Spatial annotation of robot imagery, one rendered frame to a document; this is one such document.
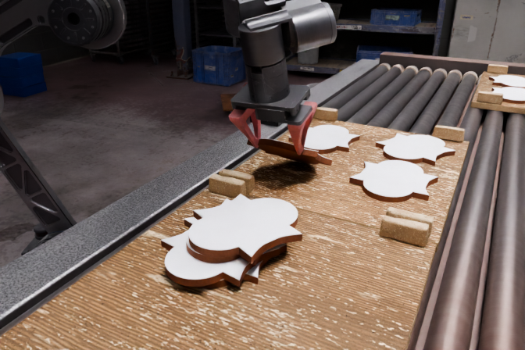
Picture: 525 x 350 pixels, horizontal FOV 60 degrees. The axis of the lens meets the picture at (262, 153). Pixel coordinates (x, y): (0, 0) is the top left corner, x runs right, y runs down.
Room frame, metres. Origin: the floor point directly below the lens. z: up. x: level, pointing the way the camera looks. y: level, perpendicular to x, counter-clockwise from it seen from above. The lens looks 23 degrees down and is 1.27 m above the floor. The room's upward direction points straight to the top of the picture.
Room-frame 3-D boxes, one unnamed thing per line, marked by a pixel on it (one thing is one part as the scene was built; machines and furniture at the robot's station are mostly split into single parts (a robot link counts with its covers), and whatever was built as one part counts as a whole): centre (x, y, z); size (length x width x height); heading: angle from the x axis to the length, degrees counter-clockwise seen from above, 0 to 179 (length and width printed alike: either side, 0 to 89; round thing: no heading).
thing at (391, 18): (5.28, -1.50, 0.72); 0.50 x 0.38 x 0.16; 62
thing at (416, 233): (0.50, -0.18, 0.95); 0.06 x 0.02 x 0.03; 62
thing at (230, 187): (0.62, 0.05, 0.95); 0.06 x 0.02 x 0.03; 62
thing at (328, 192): (0.75, -0.17, 0.93); 0.41 x 0.35 x 0.02; 152
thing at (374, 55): (5.30, -1.42, 0.25); 0.62 x 0.42 x 0.22; 77
